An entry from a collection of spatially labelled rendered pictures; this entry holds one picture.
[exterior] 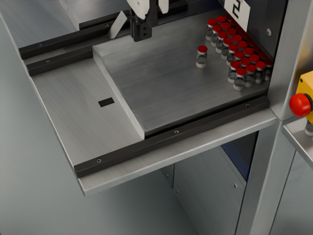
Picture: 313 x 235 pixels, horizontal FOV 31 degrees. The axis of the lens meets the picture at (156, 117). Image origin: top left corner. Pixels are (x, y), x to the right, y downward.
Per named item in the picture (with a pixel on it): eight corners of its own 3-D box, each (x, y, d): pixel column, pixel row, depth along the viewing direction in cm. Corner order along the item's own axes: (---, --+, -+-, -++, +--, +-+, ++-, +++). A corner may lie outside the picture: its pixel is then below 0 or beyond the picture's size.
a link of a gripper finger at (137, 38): (158, 13, 87) (158, 46, 92) (150, 2, 89) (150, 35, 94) (139, 19, 86) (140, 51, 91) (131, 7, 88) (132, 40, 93)
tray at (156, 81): (230, 15, 130) (232, 3, 127) (295, 88, 115) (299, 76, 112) (93, 58, 120) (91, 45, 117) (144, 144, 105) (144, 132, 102)
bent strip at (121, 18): (123, 31, 126) (122, 10, 121) (128, 39, 124) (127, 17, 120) (63, 48, 122) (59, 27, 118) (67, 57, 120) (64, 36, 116)
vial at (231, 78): (234, 75, 117) (237, 58, 113) (240, 81, 115) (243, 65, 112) (225, 78, 116) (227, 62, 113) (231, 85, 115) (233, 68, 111)
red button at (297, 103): (302, 101, 99) (307, 85, 96) (316, 116, 97) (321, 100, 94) (284, 107, 98) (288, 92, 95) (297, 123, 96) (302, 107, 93)
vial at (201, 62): (203, 59, 120) (204, 44, 116) (207, 66, 118) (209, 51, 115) (193, 63, 119) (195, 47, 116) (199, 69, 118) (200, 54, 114)
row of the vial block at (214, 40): (212, 33, 125) (214, 17, 122) (255, 85, 115) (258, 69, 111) (203, 36, 125) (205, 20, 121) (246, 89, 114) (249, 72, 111)
